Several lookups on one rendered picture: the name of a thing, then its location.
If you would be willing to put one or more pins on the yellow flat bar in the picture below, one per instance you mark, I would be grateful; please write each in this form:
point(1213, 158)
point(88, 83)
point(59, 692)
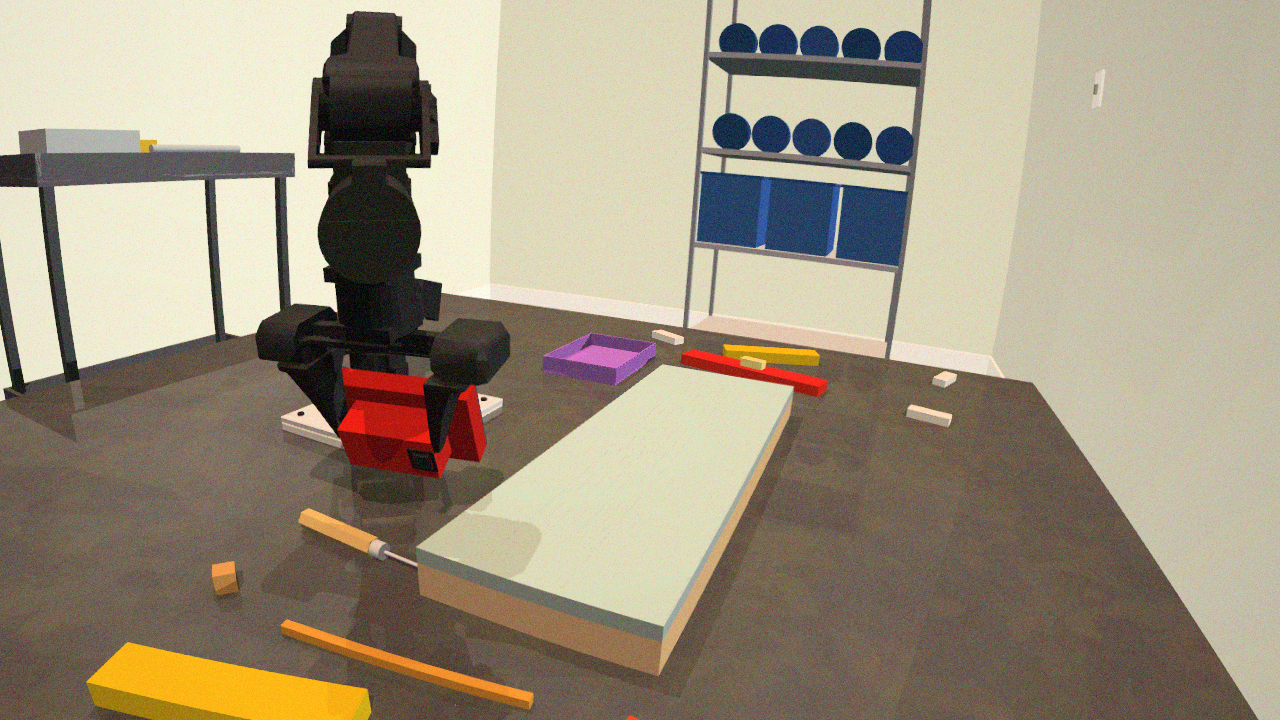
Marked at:
point(773, 355)
point(162, 685)

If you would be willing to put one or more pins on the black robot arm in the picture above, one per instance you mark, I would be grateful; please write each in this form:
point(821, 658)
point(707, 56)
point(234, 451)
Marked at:
point(370, 101)

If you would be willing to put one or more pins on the purple shallow tray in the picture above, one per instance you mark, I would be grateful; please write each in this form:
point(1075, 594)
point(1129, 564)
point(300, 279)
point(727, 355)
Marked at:
point(599, 358)

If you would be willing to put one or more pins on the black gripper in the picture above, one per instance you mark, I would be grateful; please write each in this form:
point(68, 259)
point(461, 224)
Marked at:
point(309, 342)

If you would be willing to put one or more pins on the awl with yellow-brown wooden handle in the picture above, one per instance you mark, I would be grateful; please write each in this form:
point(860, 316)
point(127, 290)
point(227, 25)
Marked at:
point(347, 536)

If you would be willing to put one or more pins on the orange long thin bar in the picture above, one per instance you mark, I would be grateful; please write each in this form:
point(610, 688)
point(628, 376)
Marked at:
point(450, 679)

